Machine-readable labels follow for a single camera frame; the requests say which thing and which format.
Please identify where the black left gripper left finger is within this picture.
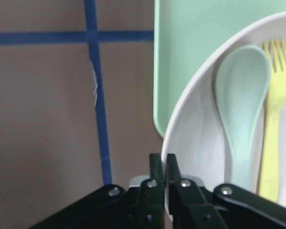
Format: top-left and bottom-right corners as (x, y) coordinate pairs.
(123, 153), (164, 229)

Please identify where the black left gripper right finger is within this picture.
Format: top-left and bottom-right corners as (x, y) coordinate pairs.
(165, 154), (228, 229)

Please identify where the white round plate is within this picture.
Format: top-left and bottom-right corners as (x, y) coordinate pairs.
(162, 11), (286, 207)

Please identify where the pale green plastic spoon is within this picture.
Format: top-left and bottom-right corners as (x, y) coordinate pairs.
(215, 45), (271, 190)

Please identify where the yellow plastic fork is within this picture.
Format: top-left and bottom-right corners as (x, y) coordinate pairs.
(258, 38), (286, 202)

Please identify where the light green plastic tray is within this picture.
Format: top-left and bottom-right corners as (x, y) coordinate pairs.
(153, 0), (286, 136)

